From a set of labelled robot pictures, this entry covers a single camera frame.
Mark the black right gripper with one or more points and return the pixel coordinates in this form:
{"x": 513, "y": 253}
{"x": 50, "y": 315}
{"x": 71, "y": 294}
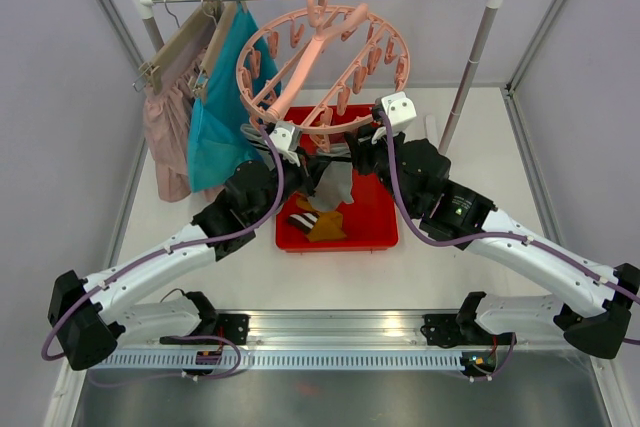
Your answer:
{"x": 362, "y": 146}

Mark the white slotted cable duct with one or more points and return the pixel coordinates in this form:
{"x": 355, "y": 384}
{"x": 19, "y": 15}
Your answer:
{"x": 316, "y": 360}

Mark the red plastic bin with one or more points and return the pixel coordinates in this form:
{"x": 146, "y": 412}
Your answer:
{"x": 369, "y": 223}

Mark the beige clip hanger right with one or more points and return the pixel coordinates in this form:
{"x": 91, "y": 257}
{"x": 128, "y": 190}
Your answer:
{"x": 222, "y": 27}

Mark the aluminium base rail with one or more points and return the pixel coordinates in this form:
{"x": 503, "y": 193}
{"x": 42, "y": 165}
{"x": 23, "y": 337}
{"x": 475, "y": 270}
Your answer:
{"x": 330, "y": 327}

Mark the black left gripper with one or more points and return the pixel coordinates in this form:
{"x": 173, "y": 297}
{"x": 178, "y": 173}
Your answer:
{"x": 309, "y": 171}

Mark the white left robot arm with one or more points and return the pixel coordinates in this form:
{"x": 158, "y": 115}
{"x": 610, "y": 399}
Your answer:
{"x": 92, "y": 316}

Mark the beige clip hanger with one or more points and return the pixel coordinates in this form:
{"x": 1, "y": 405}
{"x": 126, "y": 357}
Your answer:
{"x": 183, "y": 46}
{"x": 222, "y": 27}

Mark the pink round clip hanger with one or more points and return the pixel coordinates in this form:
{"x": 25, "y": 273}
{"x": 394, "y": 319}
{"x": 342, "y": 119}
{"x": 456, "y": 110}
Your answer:
{"x": 250, "y": 74}

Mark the yellow brown striped sock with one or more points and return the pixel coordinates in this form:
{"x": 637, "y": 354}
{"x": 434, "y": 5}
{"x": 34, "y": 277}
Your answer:
{"x": 317, "y": 226}

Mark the pink skirt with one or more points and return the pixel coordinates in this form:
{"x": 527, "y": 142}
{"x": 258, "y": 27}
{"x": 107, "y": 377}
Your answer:
{"x": 166, "y": 121}

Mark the teal shirt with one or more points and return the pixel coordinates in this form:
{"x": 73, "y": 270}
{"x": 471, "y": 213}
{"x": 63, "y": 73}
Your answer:
{"x": 216, "y": 146}

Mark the beige clip hanger left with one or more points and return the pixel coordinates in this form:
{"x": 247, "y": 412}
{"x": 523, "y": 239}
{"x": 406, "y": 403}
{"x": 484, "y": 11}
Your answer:
{"x": 183, "y": 46}

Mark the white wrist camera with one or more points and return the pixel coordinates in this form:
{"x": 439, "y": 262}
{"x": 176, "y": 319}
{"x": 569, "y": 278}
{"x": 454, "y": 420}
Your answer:
{"x": 285, "y": 137}
{"x": 400, "y": 111}

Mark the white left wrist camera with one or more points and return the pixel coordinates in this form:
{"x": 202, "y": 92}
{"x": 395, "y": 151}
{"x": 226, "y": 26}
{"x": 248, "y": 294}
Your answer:
{"x": 285, "y": 137}

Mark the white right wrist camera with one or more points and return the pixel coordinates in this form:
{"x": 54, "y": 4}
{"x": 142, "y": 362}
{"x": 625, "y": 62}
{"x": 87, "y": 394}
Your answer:
{"x": 400, "y": 111}

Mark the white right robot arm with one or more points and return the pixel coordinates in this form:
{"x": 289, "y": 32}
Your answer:
{"x": 588, "y": 304}

